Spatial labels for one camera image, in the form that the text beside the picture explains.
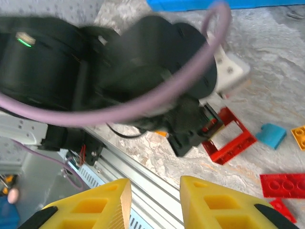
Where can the blue background object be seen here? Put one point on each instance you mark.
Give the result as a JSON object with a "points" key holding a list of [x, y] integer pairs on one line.
{"points": [[8, 217]]}

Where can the small red lego brick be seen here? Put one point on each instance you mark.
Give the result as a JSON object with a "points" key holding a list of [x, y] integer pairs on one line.
{"points": [[282, 210]]}

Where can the blue plastic bin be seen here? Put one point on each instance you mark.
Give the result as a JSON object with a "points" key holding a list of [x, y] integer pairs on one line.
{"points": [[166, 4], [274, 4]]}

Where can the wide aluminium base rail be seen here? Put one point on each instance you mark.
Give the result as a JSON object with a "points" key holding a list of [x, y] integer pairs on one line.
{"points": [[143, 190]]}

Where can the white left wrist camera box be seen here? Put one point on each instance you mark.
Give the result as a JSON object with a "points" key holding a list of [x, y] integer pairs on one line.
{"points": [[228, 69]]}

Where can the yellow lego piece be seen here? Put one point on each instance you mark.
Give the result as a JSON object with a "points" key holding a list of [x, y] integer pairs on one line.
{"points": [[160, 134]]}

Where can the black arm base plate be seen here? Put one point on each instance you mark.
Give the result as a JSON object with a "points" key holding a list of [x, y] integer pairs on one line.
{"points": [[94, 152]]}

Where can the yellow black background object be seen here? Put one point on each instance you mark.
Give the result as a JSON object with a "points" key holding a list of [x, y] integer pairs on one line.
{"points": [[7, 183]]}

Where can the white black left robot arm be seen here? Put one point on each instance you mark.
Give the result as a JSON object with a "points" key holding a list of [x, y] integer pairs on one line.
{"points": [[23, 131]]}

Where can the light blue curved lego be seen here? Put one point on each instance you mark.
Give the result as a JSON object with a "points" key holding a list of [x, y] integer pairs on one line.
{"points": [[271, 137]]}

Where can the yellow lego brick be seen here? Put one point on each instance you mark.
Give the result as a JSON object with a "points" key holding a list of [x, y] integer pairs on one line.
{"points": [[299, 137]]}

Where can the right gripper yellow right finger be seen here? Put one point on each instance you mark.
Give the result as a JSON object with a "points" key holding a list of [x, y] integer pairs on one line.
{"points": [[214, 210]]}

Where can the long red lego brick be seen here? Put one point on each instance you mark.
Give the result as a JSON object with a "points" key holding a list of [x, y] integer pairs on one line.
{"points": [[281, 186]]}

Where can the red lego window frame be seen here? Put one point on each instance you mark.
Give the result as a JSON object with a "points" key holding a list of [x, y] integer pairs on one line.
{"points": [[234, 148]]}

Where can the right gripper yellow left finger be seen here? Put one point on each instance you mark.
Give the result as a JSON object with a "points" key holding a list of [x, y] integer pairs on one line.
{"points": [[95, 210]]}

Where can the pink round background object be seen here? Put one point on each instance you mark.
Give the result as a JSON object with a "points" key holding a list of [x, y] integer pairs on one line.
{"points": [[13, 195]]}

